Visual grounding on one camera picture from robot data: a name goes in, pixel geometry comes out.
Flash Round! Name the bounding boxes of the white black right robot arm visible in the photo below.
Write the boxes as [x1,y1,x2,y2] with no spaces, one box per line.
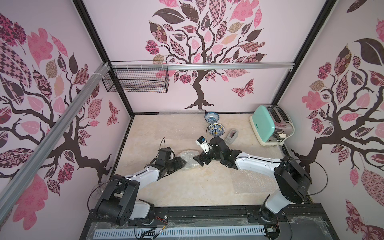
[194,136,313,215]

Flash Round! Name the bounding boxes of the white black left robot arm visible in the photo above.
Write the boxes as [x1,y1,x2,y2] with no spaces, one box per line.
[91,147,187,226]

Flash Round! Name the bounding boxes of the grey tape dispenser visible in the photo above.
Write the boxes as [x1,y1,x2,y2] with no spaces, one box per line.
[225,129,239,145]

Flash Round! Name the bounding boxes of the blue yellow patterned bowl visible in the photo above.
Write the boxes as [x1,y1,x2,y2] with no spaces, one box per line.
[208,123,226,137]

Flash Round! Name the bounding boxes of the blue white patterned bowl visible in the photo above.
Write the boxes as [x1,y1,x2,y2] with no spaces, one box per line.
[204,112,220,124]

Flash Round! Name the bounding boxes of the mint green toaster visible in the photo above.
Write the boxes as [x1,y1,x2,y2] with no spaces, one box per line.
[249,105,295,146]

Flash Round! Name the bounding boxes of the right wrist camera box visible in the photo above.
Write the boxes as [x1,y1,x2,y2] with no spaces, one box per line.
[196,136,211,154]

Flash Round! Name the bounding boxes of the white toaster power cable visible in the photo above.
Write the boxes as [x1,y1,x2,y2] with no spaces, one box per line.
[277,119,296,142]

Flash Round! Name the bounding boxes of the white slotted cable duct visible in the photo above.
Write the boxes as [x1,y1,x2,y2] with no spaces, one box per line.
[92,226,266,240]

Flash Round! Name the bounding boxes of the black wire wall basket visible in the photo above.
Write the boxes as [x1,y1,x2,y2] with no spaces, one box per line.
[103,60,170,93]

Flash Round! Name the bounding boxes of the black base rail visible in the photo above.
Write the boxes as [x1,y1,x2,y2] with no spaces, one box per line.
[80,204,339,240]

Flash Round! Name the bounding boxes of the aluminium frame bar back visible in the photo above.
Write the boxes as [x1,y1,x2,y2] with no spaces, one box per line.
[168,62,295,71]

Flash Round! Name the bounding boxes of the aluminium frame bar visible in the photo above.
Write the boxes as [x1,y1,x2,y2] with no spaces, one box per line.
[1,63,110,222]
[168,62,295,71]

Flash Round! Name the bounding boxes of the aluminium frame bar left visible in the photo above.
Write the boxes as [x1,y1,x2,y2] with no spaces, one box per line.
[1,63,110,222]

